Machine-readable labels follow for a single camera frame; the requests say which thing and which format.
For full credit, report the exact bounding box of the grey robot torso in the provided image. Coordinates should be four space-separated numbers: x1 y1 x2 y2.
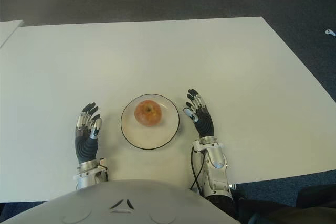
0 179 242 224

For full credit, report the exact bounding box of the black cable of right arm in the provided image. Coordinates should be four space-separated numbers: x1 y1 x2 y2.
189 147 206 191

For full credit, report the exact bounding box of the red yellow apple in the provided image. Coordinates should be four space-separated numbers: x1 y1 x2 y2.
134 99 162 128

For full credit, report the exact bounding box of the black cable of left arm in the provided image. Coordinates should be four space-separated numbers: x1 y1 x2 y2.
97 164 109 182

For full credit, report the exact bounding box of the white neighbouring table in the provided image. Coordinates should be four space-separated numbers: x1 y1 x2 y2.
0 19 24 49

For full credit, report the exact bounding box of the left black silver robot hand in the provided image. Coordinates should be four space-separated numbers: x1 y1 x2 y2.
74 101 103 164

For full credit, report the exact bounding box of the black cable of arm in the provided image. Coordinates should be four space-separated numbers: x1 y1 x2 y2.
97 164 109 182
189 147 206 191

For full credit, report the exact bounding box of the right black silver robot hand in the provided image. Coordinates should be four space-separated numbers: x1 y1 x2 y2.
182 87 216 140

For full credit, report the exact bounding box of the white plate with black rim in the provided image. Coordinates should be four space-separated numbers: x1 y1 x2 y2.
120 93 181 151

